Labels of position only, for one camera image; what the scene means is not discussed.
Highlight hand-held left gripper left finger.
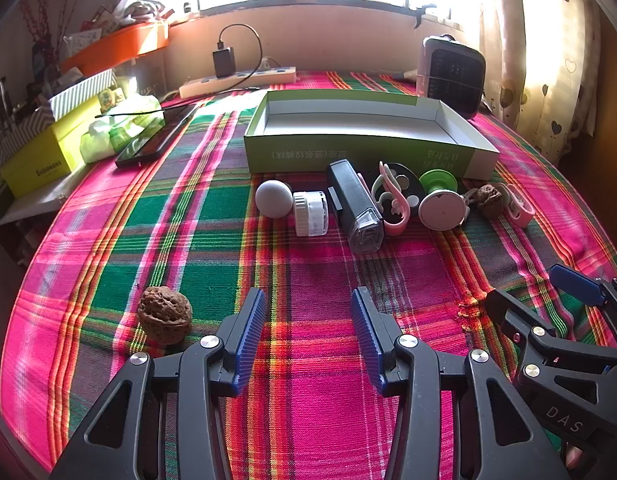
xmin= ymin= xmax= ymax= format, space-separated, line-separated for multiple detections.
xmin=49 ymin=287 xmax=267 ymax=480

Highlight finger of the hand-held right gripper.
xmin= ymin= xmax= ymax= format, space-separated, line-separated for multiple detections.
xmin=549 ymin=263 xmax=617 ymax=346
xmin=485 ymin=288 xmax=617 ymax=397

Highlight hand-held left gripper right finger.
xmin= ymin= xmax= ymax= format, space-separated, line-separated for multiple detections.
xmin=351 ymin=287 xmax=572 ymax=480

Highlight brown walnut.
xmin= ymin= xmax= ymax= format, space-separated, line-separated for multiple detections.
xmin=137 ymin=286 xmax=193 ymax=346
xmin=476 ymin=184 xmax=504 ymax=218

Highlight pink loop clip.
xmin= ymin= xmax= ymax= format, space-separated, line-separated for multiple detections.
xmin=371 ymin=161 xmax=410 ymax=237

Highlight green and white suction holder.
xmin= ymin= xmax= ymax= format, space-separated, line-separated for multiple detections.
xmin=419 ymin=169 xmax=465 ymax=232

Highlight small white jar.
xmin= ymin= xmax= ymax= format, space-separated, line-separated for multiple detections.
xmin=292 ymin=190 xmax=330 ymax=237

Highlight black bike light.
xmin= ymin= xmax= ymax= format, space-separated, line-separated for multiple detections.
xmin=326 ymin=159 xmax=385 ymax=255

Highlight white round ball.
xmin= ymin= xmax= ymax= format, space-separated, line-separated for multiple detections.
xmin=255 ymin=179 xmax=294 ymax=218

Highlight black oval button remote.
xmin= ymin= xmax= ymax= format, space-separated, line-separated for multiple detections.
xmin=359 ymin=161 xmax=423 ymax=211

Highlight green cardboard box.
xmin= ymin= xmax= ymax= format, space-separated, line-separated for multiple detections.
xmin=243 ymin=89 xmax=500 ymax=181

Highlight pink green plaid tablecloth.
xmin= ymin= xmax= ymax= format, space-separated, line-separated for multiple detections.
xmin=0 ymin=70 xmax=617 ymax=480

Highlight black smartphone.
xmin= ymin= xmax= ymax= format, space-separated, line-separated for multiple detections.
xmin=114 ymin=105 xmax=198 ymax=168

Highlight heart print curtain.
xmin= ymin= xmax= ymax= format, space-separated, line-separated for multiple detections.
xmin=489 ymin=0 xmax=602 ymax=166

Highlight grey and black fan heater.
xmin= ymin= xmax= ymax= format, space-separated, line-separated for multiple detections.
xmin=416 ymin=34 xmax=487 ymax=121

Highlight green tissue pack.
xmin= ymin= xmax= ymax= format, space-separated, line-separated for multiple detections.
xmin=80 ymin=94 xmax=165 ymax=164

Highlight white power strip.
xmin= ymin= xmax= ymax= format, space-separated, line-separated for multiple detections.
xmin=178 ymin=65 xmax=296 ymax=100

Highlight white shelf board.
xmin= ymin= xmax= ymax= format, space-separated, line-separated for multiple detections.
xmin=0 ymin=160 xmax=84 ymax=228

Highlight yellow cardboard box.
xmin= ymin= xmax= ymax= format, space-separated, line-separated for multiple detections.
xmin=0 ymin=95 xmax=102 ymax=200

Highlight small yellow-green packet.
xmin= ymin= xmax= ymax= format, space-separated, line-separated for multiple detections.
xmin=97 ymin=87 xmax=126 ymax=111

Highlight black charger adapter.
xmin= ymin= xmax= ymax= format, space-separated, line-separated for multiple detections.
xmin=212 ymin=47 xmax=236 ymax=78

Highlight clear plastic box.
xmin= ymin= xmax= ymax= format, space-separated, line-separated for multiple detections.
xmin=118 ymin=57 xmax=170 ymax=97

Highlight grey striped box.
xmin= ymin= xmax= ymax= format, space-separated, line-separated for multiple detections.
xmin=0 ymin=67 xmax=118 ymax=171

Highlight orange tray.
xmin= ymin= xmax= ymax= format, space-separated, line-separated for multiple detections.
xmin=61 ymin=22 xmax=170 ymax=76

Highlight white plastic bag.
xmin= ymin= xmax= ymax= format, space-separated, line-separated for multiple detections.
xmin=111 ymin=0 xmax=166 ymax=23

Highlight red dried twigs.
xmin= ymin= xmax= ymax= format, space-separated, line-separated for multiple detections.
xmin=18 ymin=0 xmax=74 ymax=53

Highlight black charging cable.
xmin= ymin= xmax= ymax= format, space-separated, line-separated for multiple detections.
xmin=94 ymin=23 xmax=264 ymax=121

